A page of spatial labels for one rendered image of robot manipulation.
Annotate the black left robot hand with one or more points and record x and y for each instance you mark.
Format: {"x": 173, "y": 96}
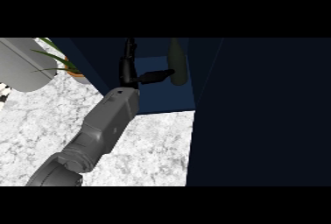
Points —
{"x": 128, "y": 70}

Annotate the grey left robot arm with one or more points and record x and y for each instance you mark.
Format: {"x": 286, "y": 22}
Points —
{"x": 110, "y": 116}

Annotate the green potted plant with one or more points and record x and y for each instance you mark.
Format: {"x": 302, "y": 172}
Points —
{"x": 68, "y": 62}

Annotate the dark green wine bottle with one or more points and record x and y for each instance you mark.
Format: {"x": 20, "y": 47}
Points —
{"x": 178, "y": 62}

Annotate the black and white striped cloth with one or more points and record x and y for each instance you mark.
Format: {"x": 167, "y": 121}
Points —
{"x": 3, "y": 92}

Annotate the dark blue cabinet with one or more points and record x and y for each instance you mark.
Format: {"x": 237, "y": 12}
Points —
{"x": 163, "y": 96}

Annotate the grey rounded appliance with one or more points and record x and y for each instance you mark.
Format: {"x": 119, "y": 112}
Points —
{"x": 21, "y": 65}

